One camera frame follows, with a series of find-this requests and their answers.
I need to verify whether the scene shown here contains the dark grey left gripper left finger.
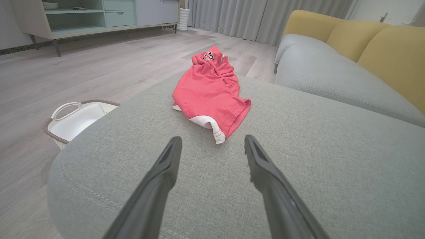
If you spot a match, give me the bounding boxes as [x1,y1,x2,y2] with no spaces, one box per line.
[103,136,183,239]

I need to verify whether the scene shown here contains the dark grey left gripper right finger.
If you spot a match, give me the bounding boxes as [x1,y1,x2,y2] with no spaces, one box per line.
[244,135,329,239]

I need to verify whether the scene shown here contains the red numbered jersey white sleeves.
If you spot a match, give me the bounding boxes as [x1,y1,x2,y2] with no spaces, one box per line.
[172,46,252,145]

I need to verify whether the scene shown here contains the large grey sofa seat cushion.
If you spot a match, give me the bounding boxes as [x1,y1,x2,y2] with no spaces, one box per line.
[47,71,425,239]

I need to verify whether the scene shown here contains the white laundry basket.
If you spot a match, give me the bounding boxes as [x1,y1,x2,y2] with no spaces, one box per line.
[42,99,121,150]

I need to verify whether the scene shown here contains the yellow sofa back cushion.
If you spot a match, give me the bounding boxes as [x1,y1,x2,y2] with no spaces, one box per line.
[326,20,392,63]
[357,25,425,115]

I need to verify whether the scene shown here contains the white ribbed plant pot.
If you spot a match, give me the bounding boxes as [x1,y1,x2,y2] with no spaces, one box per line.
[177,8,191,32]

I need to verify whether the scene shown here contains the grey pleated curtain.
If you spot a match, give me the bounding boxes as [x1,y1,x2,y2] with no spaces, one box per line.
[256,0,353,47]
[187,0,268,42]

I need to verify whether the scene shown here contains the pale green grey media cabinet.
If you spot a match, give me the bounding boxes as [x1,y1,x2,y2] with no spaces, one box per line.
[12,0,182,57]

